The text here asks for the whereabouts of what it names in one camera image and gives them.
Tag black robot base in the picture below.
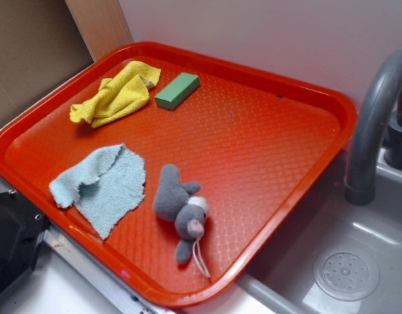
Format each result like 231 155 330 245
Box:
0 189 48 303

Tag gray plush animal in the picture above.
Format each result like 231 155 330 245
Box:
152 164 210 278

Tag red plastic tray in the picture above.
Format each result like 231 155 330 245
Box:
0 43 357 309

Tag green rectangular block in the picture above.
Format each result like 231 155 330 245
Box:
154 73 200 111

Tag yellow cloth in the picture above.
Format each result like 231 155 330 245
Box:
69 61 161 128

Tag light blue cloth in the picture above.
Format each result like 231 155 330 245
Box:
49 144 146 240

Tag wooden board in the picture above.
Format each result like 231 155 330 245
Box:
66 0 133 61

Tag gray toy sink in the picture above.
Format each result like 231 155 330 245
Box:
236 143 402 314

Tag gray toy faucet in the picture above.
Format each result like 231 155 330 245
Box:
344 49 402 205

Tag brown cardboard panel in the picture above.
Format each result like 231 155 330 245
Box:
0 1 93 129

